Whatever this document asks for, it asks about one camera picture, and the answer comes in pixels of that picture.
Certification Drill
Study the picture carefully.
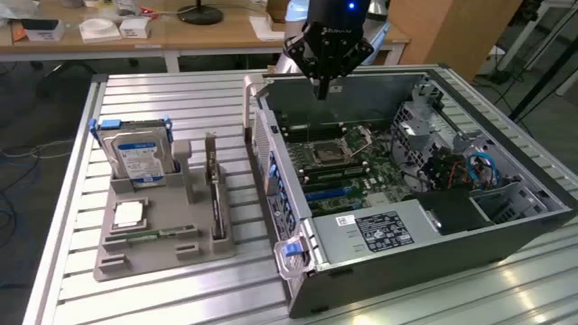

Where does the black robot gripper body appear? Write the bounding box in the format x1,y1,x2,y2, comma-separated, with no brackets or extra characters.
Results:
300,0,369,79

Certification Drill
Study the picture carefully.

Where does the black graphics card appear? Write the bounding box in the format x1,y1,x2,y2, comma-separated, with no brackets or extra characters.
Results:
204,131,227,242

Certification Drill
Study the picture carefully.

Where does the white paper booklet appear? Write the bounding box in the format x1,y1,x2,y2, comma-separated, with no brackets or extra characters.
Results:
248,15,287,42

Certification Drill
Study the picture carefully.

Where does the brown cardboard box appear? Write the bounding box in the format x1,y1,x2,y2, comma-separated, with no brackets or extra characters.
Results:
265,0,291,24

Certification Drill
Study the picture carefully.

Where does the black lamp base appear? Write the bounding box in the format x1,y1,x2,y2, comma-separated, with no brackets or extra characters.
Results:
176,0,224,26

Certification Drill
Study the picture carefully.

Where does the metal socket cover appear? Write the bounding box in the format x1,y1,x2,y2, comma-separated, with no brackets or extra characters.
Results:
341,125,374,150

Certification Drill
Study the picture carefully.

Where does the metal drive cage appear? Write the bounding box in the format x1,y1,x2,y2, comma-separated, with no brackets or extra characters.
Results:
390,100,458,164

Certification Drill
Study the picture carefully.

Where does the CPU socket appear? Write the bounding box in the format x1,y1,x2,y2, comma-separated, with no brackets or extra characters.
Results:
311,140,349,167

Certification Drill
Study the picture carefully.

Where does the green motherboard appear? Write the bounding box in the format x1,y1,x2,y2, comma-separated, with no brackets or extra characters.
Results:
275,111,419,218

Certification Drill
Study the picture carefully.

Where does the installed black RAM stick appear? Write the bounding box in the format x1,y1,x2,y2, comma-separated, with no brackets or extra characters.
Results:
303,165,369,183

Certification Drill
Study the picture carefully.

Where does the white box printed label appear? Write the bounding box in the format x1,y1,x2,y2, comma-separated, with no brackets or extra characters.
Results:
119,17,152,39

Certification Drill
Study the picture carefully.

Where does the blue expansion slot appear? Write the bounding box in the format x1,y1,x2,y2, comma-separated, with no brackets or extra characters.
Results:
305,188,349,202

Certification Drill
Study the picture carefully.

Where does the white square dish box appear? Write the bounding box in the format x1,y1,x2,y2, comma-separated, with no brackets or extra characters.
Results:
77,18,124,44

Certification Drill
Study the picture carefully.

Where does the black chair base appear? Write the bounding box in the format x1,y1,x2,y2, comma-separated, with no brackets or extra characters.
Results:
30,60,99,100

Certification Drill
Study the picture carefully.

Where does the grey power supply unit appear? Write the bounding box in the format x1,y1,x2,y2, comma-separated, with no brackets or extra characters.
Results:
311,199,442,265

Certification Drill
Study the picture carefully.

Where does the white box black top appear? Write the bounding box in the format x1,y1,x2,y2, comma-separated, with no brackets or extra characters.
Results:
20,18,65,43

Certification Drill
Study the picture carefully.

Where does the blue case latch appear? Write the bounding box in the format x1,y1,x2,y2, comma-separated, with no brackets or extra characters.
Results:
280,236,303,261

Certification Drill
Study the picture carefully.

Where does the silver CPU chip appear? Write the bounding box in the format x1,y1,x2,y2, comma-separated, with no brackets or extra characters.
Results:
112,202,147,229

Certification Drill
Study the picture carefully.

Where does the green RAM stick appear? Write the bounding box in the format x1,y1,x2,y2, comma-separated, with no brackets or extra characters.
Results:
127,227,184,240

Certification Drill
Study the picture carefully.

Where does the black open PC case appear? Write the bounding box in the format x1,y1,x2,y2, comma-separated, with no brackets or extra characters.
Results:
241,64,578,320

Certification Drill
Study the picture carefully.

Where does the grey plastic parts rack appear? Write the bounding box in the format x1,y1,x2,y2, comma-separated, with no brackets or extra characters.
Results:
93,138,239,282

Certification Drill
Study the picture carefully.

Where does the wooden desk white frame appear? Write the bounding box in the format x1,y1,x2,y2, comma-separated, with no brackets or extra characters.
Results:
0,0,412,72

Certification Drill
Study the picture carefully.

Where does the blue wire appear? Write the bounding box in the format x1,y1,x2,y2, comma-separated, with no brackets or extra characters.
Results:
467,152,500,186

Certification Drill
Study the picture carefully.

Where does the hard disk blue bracket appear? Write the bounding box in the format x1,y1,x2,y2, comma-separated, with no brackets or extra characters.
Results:
88,114,177,186

